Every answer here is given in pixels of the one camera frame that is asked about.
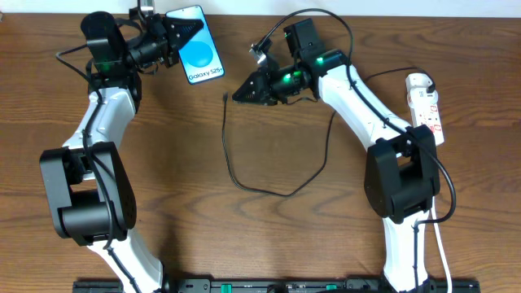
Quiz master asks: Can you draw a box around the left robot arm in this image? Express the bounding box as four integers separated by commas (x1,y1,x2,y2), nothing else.
39,7,204,292

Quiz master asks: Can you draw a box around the white USB charger adapter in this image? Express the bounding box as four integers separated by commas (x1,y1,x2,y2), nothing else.
405,72,436,94

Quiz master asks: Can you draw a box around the blue screen Galaxy smartphone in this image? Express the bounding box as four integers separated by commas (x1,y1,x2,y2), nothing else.
166,5,225,85

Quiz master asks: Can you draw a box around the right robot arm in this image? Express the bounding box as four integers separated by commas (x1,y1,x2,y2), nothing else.
232,19,440,292

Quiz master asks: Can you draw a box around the white power strip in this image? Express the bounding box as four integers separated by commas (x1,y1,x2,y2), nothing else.
407,88,444,146

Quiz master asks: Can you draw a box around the white power strip cord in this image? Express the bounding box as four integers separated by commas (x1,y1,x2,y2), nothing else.
429,197,453,293

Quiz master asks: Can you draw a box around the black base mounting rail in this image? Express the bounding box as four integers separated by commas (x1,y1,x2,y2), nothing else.
72,278,481,293

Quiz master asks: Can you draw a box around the black USB charging cable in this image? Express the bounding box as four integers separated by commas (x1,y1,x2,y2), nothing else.
221,67,436,198

